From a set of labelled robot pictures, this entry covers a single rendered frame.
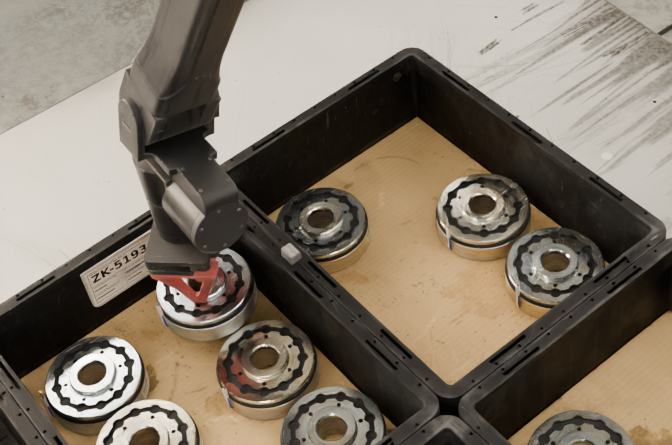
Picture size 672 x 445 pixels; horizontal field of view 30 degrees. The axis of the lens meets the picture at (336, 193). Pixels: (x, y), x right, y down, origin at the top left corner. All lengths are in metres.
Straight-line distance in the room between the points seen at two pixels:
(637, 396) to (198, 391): 0.44
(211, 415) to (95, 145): 0.59
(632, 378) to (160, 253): 0.48
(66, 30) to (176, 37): 2.13
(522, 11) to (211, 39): 0.93
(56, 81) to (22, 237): 1.33
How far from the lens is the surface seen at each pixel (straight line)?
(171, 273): 1.24
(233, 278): 1.32
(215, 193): 1.10
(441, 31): 1.85
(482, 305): 1.34
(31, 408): 1.24
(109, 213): 1.69
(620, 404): 1.28
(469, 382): 1.17
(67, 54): 3.07
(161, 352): 1.36
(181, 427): 1.27
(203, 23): 0.98
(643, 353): 1.31
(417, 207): 1.44
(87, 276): 1.34
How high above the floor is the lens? 1.91
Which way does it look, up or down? 48 degrees down
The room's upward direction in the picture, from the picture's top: 10 degrees counter-clockwise
